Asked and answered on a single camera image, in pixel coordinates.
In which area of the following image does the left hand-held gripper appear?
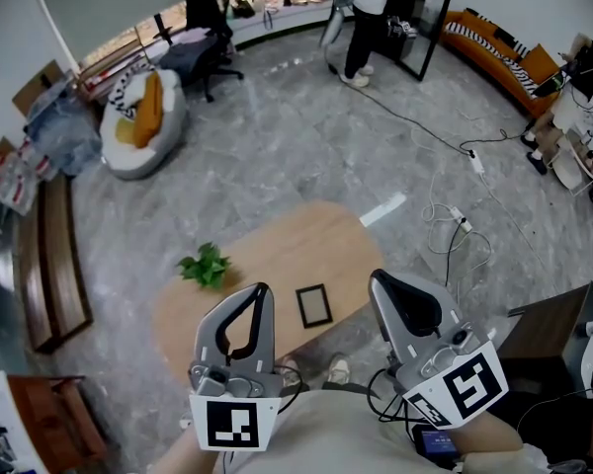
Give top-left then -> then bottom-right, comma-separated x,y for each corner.
187,281 -> 285,452

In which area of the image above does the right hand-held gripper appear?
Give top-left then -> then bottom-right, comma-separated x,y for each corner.
368,269 -> 511,432

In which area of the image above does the black picture frame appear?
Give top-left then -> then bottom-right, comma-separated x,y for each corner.
295,282 -> 334,330

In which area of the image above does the person's left forearm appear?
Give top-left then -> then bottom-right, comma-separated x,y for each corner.
146,430 -> 228,474

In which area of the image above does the person's right forearm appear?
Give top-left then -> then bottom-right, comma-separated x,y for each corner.
449,410 -> 526,466

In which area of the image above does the person's left shoe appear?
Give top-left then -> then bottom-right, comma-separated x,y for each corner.
275,356 -> 303,390

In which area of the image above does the person's shoe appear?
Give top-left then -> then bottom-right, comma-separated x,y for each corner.
326,353 -> 353,385
275,356 -> 303,390

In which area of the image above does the green potted plant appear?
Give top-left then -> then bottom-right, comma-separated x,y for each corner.
176,242 -> 234,290

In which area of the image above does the person's right shoe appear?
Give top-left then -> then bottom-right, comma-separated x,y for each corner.
326,353 -> 353,385

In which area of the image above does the wooden table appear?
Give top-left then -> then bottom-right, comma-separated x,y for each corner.
151,200 -> 384,397

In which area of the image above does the blue screen waist device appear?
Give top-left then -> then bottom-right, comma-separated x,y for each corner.
411,423 -> 460,462

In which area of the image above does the dark wooden cabinet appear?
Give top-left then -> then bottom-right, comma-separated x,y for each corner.
495,280 -> 593,400

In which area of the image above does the person's beige shirt torso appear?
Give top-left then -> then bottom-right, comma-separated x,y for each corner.
221,386 -> 554,474

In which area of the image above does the dark wooden bench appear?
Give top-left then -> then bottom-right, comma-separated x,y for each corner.
15,174 -> 95,356

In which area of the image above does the brown wooden crate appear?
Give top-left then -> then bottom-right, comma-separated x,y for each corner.
5,373 -> 109,474

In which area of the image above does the white beanbag chair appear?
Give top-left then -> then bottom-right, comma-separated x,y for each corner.
100,68 -> 189,182

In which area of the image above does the white round side table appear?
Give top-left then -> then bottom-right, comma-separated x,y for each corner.
548,128 -> 593,197

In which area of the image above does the orange cushion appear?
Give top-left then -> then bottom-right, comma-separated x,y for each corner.
130,71 -> 165,150

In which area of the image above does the orange sofa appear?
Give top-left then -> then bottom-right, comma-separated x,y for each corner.
438,9 -> 572,120

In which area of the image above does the plastic wrapped box pile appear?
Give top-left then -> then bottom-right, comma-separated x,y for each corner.
0,59 -> 104,216

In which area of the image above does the striped sofa blanket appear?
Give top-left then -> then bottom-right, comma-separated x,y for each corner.
443,11 -> 543,99

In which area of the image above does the black framed glass panel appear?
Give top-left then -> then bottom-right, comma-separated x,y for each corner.
384,0 -> 453,83

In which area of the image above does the black office chair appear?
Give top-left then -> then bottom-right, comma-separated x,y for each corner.
158,0 -> 245,104

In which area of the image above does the white curved counter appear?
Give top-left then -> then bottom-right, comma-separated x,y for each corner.
225,0 -> 358,51

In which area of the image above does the white coiled floor cable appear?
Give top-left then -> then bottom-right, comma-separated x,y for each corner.
409,125 -> 495,305

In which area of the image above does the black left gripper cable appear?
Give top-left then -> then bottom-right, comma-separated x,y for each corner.
275,362 -> 311,417

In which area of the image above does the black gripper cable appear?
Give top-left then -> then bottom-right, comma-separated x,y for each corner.
367,366 -> 419,425
275,362 -> 311,417

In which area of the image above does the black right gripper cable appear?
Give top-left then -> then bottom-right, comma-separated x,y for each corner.
367,366 -> 419,425

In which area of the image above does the black floor cable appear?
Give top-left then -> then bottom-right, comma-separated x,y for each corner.
325,41 -> 530,156

